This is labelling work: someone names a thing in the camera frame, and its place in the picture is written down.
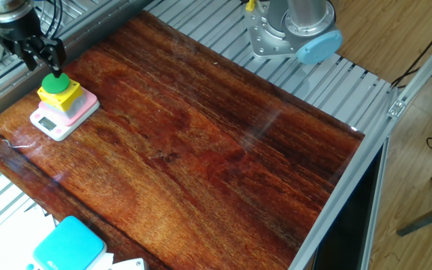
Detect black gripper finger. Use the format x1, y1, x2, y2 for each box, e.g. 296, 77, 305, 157
26, 34, 68, 79
11, 42, 39, 72

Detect yellow box green push button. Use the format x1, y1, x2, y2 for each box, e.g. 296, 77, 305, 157
37, 72, 89, 119

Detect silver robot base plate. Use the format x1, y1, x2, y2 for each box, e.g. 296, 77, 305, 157
242, 1, 304, 60

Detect aluminium frame post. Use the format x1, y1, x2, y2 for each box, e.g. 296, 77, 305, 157
390, 22, 432, 110

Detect pink white kitchen scale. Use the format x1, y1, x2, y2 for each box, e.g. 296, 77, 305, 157
29, 88, 101, 143

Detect turquoise white scale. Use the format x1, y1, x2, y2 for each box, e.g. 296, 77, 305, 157
26, 215, 108, 270

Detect silver corner bracket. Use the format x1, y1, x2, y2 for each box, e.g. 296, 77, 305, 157
387, 98, 407, 119

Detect black cable bundle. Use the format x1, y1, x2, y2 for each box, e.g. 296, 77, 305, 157
35, 0, 64, 41

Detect aluminium table frame rail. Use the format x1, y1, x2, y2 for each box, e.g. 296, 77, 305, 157
0, 0, 154, 131
289, 112, 399, 270

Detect white paper sheet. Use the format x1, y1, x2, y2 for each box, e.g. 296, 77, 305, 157
0, 204, 58, 270

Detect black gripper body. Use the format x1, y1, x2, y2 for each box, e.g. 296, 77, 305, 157
0, 7, 44, 53

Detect glossy dark wood board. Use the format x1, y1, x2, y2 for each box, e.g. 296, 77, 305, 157
0, 10, 365, 270

